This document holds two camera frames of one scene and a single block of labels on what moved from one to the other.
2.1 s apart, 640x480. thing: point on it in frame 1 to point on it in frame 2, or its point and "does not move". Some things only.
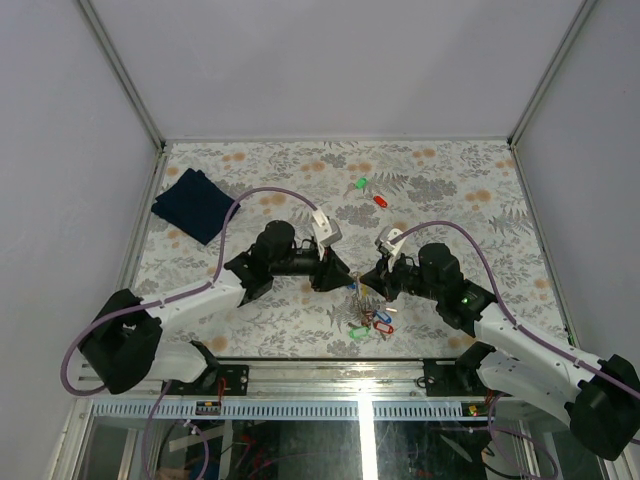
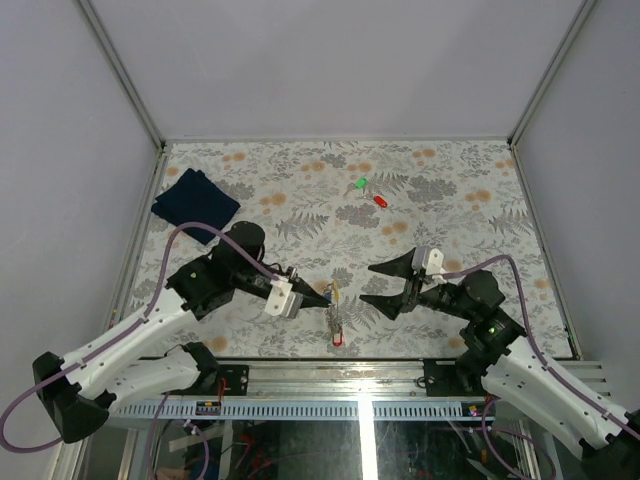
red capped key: [380, 201] does not move
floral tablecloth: [384, 196] does not move
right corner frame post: [576, 24] does not move
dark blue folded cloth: [198, 205] does not move
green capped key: [360, 184] does not move
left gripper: [331, 272] to [311, 298]
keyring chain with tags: [370, 315] to [337, 335]
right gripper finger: [377, 279] to [389, 305]
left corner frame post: [148, 121] does not move
